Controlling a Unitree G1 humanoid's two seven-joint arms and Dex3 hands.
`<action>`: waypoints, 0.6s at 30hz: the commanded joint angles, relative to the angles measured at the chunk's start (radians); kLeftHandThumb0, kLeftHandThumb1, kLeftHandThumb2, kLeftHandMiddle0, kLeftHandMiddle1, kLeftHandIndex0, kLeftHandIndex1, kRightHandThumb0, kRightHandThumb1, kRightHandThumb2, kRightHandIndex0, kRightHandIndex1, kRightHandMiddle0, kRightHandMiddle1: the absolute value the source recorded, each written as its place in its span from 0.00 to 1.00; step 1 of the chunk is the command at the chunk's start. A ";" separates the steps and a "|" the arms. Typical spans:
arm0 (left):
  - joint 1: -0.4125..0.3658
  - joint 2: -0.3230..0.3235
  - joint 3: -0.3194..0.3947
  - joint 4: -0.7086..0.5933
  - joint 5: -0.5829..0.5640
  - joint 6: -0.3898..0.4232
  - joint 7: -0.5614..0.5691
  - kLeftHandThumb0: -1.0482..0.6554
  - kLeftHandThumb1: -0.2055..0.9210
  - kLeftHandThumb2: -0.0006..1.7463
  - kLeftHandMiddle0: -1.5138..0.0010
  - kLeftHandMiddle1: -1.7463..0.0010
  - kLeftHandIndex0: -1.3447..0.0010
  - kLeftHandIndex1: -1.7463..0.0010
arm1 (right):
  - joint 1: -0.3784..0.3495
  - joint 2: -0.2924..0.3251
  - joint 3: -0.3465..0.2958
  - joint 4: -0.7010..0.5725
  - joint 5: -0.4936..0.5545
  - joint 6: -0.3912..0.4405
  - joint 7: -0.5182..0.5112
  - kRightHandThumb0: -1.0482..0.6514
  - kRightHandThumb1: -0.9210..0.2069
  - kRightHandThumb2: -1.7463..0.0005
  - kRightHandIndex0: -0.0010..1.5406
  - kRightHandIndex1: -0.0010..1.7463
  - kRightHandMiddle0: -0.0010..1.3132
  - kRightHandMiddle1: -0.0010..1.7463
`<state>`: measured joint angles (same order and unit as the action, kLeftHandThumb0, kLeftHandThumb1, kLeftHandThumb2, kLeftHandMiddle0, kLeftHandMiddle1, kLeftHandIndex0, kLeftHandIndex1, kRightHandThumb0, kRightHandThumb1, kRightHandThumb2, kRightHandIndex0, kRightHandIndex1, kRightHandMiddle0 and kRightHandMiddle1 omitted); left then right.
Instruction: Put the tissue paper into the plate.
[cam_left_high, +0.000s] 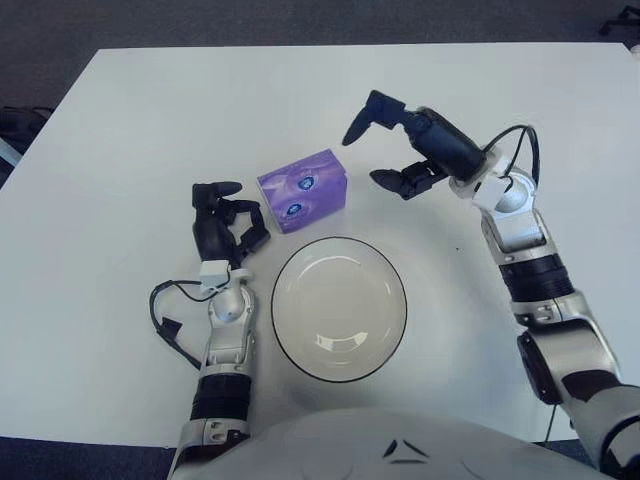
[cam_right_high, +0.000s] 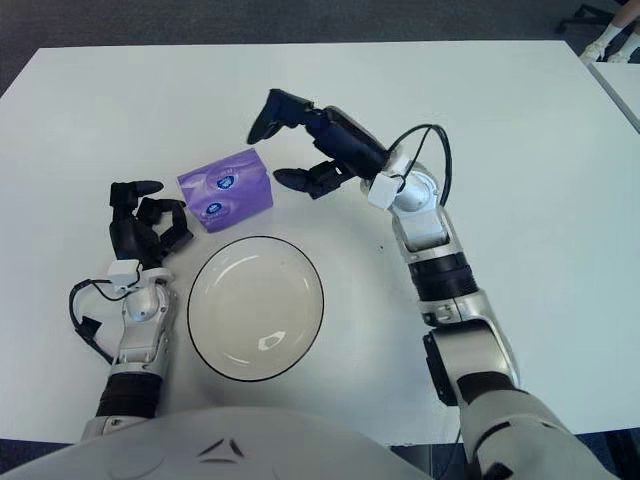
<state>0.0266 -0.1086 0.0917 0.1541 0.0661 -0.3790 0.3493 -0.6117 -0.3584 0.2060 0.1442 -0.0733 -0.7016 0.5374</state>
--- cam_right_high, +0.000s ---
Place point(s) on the white plate black rim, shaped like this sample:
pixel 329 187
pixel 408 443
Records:
pixel 255 305

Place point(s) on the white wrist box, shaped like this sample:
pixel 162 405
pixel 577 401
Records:
pixel 385 190
pixel 122 270

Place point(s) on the purple tissue paper pack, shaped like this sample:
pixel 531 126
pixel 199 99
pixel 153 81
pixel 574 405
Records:
pixel 225 200

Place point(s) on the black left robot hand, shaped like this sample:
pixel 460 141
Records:
pixel 127 235

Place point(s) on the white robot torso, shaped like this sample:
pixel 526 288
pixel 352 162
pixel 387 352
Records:
pixel 150 450

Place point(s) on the black office chair base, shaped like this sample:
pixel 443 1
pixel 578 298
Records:
pixel 575 21

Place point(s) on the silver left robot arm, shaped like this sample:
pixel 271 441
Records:
pixel 142 340

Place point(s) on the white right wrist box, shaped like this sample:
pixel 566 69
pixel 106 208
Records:
pixel 385 190

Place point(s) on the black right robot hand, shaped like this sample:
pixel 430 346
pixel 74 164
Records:
pixel 350 145

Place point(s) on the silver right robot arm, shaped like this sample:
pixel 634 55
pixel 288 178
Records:
pixel 430 235

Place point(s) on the person leg white sock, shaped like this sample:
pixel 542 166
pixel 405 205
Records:
pixel 631 47
pixel 611 32

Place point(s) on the white side table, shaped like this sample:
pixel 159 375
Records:
pixel 625 80

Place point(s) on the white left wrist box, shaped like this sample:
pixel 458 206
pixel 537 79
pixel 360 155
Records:
pixel 122 270

